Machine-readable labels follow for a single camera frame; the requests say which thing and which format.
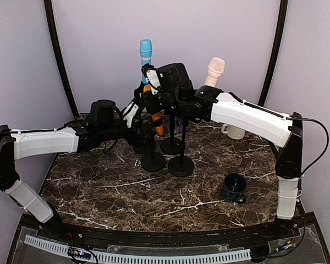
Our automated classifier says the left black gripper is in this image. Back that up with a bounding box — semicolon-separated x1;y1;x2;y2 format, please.
99;118;156;148

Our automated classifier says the orange microphone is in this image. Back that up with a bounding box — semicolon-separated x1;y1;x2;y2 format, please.
143;84;163;136

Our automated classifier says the black stand of blue microphone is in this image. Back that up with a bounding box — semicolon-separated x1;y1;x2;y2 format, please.
131;81;155;155

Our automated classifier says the black stand of orange microphone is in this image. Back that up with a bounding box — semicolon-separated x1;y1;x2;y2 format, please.
141;124;166;172

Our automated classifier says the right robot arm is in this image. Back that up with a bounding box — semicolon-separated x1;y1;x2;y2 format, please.
141;63;305;239

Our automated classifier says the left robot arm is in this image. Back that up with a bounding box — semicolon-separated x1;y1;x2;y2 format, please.
0;100;144;240

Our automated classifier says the black stand of purple microphone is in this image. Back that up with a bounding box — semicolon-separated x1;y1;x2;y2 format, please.
160;113;181;156

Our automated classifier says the purple microphone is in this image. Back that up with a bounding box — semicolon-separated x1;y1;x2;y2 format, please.
177;118;184;134

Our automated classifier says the black stand of pink microphone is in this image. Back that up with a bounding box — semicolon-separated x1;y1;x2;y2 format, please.
168;116;194;177

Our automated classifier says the blue microphone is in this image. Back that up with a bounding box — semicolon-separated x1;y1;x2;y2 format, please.
139;39;153;85

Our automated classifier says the pink microphone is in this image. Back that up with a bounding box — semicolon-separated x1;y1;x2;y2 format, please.
204;57;226;87

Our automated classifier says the white ribbed mug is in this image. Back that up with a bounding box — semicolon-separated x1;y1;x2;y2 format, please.
221;124;245;140

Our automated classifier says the dark blue mug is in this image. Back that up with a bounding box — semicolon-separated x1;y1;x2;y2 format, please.
221;174;247;204

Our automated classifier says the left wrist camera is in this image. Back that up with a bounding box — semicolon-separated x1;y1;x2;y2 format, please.
122;100;140;128

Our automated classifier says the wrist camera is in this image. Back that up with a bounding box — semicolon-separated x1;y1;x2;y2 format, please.
141;63;161;95
122;100;140;128

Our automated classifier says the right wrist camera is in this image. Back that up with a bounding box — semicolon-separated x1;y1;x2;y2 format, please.
141;63;161;95

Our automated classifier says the black front rail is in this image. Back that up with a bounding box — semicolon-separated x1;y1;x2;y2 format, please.
38;219;295;250

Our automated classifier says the left black frame post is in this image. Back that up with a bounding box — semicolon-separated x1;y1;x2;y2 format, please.
43;0;79;118

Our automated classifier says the black frame post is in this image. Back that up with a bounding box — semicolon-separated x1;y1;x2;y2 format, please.
43;0;79;118
258;0;288;106

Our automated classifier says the white slotted cable duct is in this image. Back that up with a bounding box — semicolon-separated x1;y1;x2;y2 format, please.
23;235;251;263

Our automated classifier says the right black frame post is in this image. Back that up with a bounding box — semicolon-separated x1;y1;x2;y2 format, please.
258;0;288;106

